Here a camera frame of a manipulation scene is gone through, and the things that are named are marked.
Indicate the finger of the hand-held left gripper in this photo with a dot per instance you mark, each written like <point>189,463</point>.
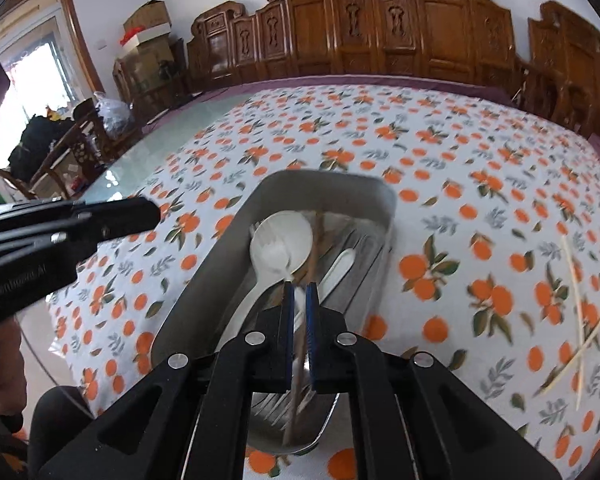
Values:
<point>125,215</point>
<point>80,247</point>

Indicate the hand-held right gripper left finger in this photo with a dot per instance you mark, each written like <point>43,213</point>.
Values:
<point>288,340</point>

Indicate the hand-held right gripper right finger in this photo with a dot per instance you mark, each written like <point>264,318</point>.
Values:
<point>312,340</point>

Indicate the brown wooden chopstick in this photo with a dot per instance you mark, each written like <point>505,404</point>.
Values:
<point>300,390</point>

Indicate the white plastic fork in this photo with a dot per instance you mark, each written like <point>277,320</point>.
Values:
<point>279,260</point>

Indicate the stainless steel tray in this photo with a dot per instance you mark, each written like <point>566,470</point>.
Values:
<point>365,265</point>

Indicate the large white plastic spoon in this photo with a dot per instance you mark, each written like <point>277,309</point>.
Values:
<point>285,227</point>

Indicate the person's left hand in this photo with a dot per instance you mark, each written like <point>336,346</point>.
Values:
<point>5,370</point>

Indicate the wooden chair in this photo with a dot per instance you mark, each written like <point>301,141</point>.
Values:
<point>70,160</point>

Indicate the clear plastic bag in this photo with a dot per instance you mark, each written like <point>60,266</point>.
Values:
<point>112,112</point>

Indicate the black bag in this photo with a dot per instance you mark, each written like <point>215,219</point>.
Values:
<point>37,142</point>

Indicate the person's leg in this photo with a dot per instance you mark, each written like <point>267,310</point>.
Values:
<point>60,425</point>

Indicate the wooden framed window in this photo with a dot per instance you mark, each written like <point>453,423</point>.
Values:
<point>35,65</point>

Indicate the red and white box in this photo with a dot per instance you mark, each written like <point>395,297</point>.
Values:
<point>145,40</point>

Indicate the brown cardboard box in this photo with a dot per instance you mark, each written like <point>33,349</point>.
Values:
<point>147,16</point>

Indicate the orange print tablecloth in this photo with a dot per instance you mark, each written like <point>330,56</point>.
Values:
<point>455,170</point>

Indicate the light bamboo chopstick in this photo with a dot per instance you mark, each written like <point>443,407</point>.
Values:
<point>587,340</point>
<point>572,310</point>

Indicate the carved wooden bench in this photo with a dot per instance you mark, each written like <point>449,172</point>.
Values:
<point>380,30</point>

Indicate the carved wooden armchair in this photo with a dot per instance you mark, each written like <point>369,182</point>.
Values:
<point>570,65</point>

